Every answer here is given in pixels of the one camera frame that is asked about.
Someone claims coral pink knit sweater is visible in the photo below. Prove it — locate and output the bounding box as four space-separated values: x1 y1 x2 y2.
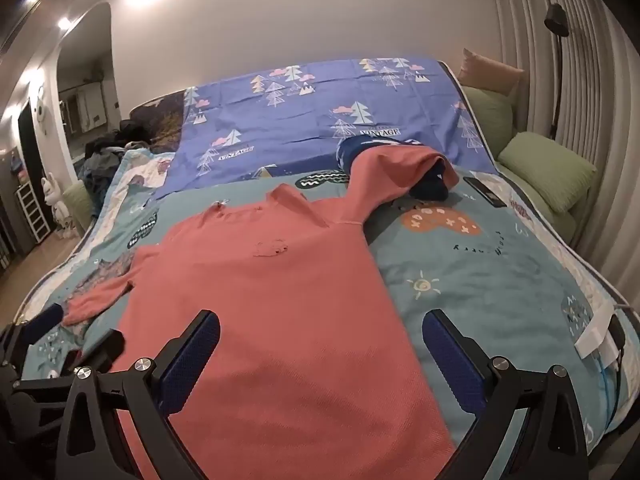
64 144 457 479

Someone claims dark clothes pile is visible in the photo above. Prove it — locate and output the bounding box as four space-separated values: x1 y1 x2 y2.
78 122 150 208

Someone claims folded floral grey garment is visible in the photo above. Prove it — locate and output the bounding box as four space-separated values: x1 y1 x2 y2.
61 250 134 346

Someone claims white shelf rack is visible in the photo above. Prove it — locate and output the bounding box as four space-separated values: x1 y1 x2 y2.
15 181 51 244

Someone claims white rabbit figurine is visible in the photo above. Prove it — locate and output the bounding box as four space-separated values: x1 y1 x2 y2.
41 172 74 238

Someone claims green cushion at left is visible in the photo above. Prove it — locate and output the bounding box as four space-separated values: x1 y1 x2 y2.
62 180 93 232

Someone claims teal patterned bed quilt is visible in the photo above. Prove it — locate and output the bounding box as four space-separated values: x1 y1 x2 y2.
23 166 639 460

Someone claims dark brown headboard blanket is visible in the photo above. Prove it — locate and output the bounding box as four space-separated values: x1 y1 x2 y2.
129 90 186 153

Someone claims near green pillow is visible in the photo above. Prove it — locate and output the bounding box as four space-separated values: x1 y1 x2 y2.
498 132 597 214

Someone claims green pillow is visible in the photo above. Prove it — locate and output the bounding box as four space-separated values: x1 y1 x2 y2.
462 86 514 157
498 132 597 214

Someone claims navy star fleece garment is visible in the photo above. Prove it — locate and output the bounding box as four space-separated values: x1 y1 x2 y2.
335 134 449 202

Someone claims purple tree print sheet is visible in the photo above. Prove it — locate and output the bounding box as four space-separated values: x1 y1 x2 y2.
154 58 497 200

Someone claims far green pillow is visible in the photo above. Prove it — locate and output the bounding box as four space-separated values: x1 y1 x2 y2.
462 86 514 157

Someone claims grey pleated curtain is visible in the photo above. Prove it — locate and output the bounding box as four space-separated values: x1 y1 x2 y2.
496 0 639 299

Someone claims beige pink pillow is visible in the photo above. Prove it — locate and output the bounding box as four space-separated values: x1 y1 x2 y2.
458 49 524 96

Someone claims black floor lamp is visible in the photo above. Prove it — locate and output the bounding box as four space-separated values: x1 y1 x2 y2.
544 2 570 140

